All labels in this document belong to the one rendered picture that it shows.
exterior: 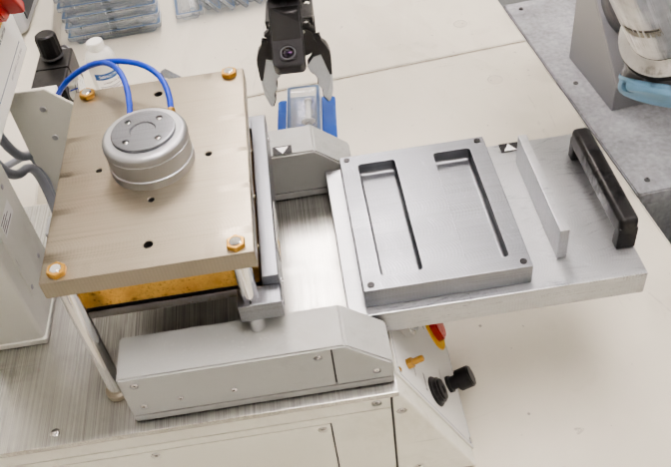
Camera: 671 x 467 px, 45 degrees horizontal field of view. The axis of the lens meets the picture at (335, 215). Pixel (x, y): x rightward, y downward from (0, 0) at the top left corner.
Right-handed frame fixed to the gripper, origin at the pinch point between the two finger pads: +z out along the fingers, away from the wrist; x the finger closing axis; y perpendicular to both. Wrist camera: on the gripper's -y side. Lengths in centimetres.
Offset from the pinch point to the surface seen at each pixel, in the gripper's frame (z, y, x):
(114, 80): 0.6, 11.8, 31.8
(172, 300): -19, -56, 10
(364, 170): -15.0, -35.3, -9.1
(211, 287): -20, -55, 6
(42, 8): 4, 45, 53
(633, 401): 9, -53, -38
